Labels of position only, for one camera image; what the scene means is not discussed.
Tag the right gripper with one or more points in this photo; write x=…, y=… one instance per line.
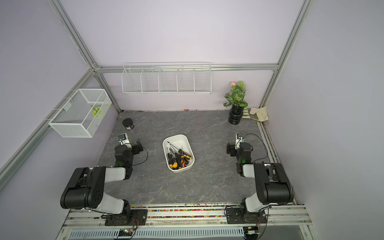
x=230, y=149

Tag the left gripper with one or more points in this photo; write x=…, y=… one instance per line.
x=137, y=147

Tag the white storage box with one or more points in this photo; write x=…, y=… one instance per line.
x=180, y=141

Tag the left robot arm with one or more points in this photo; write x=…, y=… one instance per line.
x=86, y=187

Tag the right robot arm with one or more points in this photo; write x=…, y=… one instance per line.
x=272, y=184

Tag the black jar with label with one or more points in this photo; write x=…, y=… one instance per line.
x=128, y=124

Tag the beige cloth bag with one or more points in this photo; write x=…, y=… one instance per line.
x=257, y=114

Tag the potted green plant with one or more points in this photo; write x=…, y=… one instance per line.
x=236, y=100

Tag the green object in basket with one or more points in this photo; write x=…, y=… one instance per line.
x=97, y=113

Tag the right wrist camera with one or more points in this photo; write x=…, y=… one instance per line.
x=239, y=139

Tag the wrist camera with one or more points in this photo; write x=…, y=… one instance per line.
x=239, y=139
x=123, y=139

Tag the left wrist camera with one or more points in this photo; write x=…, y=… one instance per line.
x=123, y=139

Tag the yellow handled screwdriver in box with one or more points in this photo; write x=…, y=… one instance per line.
x=172, y=160

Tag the white mesh wall basket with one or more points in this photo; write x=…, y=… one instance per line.
x=75, y=119

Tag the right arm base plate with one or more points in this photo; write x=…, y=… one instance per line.
x=241, y=216

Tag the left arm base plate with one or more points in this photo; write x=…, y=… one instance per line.
x=136, y=217

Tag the white wire wall shelf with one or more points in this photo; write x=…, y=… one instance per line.
x=167, y=78

